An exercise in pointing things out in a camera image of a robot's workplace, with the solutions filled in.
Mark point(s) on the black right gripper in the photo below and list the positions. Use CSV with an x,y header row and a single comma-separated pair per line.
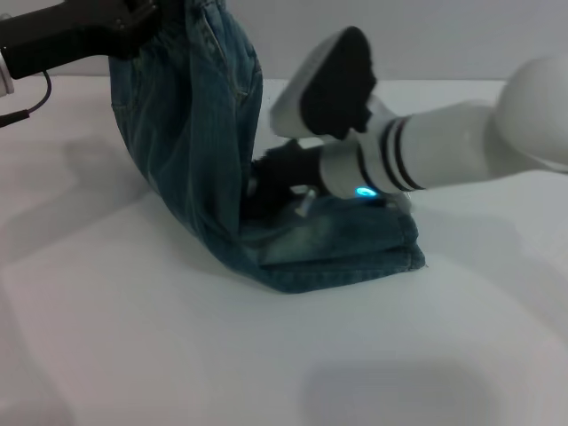
x,y
284,171

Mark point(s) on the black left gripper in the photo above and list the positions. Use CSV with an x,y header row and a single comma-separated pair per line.
x,y
66,35

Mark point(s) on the blue denim shorts with cartoon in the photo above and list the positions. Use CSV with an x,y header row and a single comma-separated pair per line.
x,y
186,155

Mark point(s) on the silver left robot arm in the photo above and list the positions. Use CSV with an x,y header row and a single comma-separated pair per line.
x,y
4,75

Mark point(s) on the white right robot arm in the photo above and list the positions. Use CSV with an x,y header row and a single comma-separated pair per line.
x,y
466,146

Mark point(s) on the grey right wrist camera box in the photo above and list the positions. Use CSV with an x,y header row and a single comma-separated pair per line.
x,y
337,93

